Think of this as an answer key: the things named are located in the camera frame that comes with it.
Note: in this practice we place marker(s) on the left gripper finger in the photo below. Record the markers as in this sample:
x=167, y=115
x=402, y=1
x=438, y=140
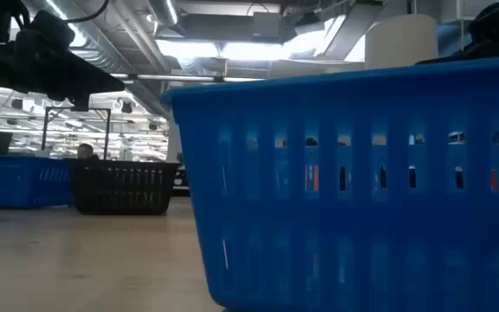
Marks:
x=89, y=80

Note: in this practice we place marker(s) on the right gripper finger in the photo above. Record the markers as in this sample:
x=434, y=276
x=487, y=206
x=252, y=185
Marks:
x=492, y=52

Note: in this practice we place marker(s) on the black plastic slotted basket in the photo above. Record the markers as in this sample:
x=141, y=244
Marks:
x=121, y=186

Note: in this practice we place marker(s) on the blue plastic slotted basket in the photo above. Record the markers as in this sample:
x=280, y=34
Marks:
x=11, y=182
x=345, y=242

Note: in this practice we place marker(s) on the person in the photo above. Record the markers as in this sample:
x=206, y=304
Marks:
x=86, y=151

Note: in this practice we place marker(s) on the long ceiling light bar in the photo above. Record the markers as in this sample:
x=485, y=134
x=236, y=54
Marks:
x=176, y=77

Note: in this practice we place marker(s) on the black metal stand frame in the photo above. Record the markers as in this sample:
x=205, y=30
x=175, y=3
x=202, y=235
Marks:
x=43, y=130

